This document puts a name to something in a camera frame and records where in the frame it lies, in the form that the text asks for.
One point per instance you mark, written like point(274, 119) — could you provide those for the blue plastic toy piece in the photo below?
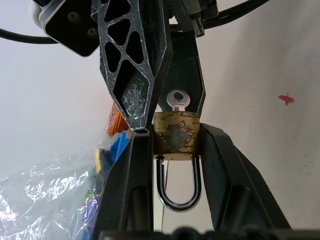
point(120, 150)

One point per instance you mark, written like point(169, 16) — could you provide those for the red tape mark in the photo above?
point(286, 99)

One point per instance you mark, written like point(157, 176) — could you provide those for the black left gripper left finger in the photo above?
point(140, 175)

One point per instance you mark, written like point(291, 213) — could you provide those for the clear plastic bag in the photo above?
point(45, 195)

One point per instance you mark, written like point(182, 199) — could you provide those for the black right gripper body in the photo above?
point(185, 12)

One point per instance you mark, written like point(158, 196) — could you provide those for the yellow toy piece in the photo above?
point(100, 161)

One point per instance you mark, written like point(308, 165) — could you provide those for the purple toy piece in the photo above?
point(91, 207)

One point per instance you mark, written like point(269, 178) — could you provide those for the orange ribbed plastic piece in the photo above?
point(117, 122)

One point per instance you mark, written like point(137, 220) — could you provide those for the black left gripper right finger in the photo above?
point(225, 175)

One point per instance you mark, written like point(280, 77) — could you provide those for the small silver key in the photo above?
point(178, 100)

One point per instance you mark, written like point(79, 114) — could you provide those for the brass padlock with steel shackle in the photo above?
point(177, 140)

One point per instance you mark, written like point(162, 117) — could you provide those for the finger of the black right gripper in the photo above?
point(155, 37)
point(186, 72)

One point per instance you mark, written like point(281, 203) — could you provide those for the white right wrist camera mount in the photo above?
point(72, 30)

